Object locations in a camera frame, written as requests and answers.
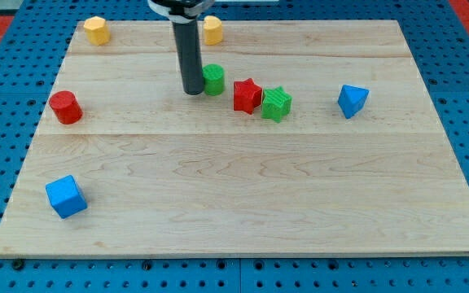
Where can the blue cube block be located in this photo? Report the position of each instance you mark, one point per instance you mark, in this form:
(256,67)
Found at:
(65,196)

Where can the red cylinder block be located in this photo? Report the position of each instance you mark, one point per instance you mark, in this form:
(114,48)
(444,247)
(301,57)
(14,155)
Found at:
(66,107)

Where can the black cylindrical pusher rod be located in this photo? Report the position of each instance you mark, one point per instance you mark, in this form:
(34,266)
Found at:
(189,56)

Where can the wooden board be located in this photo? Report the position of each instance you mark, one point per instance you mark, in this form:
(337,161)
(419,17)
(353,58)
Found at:
(167,175)

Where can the yellow hexagon block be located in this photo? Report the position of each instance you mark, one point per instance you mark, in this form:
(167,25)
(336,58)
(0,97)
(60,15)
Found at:
(97,31)
(212,30)

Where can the red star block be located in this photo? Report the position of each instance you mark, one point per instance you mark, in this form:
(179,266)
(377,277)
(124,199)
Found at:
(247,96)

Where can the robot arm end white clamp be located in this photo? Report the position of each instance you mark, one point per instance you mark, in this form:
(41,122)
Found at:
(180,11)

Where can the green star block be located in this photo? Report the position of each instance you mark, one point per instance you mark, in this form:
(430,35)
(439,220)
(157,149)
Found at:
(276,103)

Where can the yellow hexagon block left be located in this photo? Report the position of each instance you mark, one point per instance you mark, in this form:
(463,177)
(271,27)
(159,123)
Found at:
(97,31)

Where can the green cylinder block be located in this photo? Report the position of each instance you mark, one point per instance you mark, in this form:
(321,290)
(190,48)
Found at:
(214,79)

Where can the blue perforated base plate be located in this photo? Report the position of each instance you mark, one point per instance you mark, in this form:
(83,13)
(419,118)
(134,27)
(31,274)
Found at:
(30,56)

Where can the blue triangle block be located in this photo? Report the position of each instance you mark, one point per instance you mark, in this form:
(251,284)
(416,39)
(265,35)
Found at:
(352,99)

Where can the yellow hexagon block right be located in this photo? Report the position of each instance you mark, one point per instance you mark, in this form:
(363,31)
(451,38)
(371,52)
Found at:
(212,30)

